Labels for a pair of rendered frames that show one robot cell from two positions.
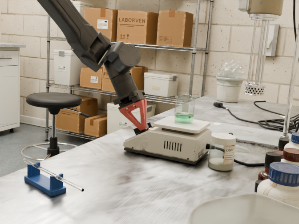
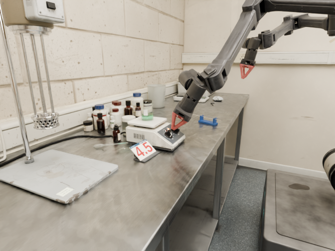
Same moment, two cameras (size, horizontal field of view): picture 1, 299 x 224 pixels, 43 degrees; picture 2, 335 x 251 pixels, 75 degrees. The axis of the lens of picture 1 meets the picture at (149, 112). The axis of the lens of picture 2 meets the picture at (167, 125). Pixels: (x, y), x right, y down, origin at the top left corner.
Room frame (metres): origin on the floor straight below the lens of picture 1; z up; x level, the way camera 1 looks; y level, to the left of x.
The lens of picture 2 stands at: (1.78, 0.01, 1.07)
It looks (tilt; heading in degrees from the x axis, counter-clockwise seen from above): 17 degrees down; 182
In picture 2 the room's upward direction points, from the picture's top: straight up
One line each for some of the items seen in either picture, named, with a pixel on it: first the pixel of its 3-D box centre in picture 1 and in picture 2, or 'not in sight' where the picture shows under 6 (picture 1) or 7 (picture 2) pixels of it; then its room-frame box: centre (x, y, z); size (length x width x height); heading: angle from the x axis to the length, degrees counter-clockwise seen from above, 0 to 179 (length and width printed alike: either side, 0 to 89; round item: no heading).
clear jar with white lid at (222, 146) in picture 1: (221, 151); (128, 125); (0.87, -0.18, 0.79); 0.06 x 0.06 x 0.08
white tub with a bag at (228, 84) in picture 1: (229, 80); not in sight; (1.96, -0.40, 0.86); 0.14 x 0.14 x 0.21
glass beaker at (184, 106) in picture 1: (185, 109); (147, 110); (0.94, -0.09, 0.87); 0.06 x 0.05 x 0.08; 19
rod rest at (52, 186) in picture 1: (44, 177); (208, 120); (0.68, 0.19, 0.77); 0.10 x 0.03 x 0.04; 48
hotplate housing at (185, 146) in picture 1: (171, 138); (153, 132); (0.96, -0.06, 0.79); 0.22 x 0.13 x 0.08; 66
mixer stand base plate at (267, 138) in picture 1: (246, 134); (56, 171); (1.21, -0.33, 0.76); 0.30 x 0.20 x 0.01; 67
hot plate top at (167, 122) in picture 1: (182, 124); (147, 121); (0.95, -0.09, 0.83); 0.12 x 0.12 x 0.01; 66
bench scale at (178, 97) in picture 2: not in sight; (191, 97); (0.00, 0.16, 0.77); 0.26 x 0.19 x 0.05; 70
